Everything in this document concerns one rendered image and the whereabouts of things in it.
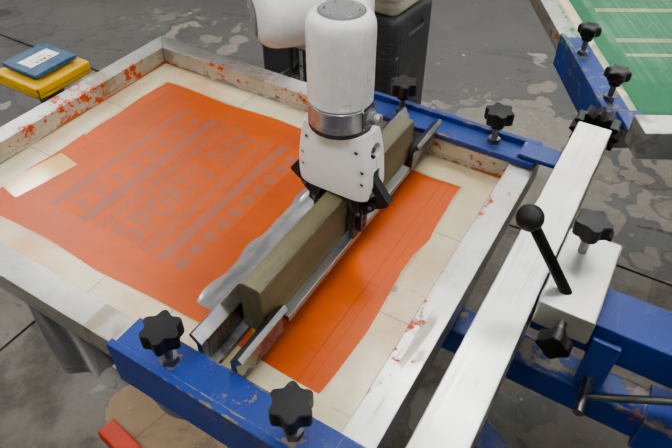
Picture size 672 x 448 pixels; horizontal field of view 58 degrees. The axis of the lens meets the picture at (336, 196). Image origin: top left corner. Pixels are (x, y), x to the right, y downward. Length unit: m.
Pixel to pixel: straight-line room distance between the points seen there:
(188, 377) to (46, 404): 1.31
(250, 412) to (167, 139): 0.56
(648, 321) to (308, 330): 0.38
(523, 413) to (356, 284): 1.13
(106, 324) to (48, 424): 1.19
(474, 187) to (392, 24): 0.96
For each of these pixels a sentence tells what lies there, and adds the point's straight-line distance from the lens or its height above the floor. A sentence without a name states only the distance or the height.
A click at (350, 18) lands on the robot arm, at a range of 0.62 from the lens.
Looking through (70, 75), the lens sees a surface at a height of 0.94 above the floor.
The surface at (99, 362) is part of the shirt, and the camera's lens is 1.15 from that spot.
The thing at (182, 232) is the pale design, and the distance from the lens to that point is 0.89.
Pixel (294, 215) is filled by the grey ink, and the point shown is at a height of 0.96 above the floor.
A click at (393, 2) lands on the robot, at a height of 0.84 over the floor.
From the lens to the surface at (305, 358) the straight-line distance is 0.73.
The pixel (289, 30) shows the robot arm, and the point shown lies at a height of 1.26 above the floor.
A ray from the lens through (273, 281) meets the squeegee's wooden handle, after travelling 0.67.
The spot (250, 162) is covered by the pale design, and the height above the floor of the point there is 0.96.
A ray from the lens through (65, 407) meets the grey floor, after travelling 1.94.
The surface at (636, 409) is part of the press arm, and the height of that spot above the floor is 0.92.
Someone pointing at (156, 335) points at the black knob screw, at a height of 1.06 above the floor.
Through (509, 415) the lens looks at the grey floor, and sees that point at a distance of 1.84.
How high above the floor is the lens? 1.57
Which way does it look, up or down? 42 degrees down
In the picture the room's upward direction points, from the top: straight up
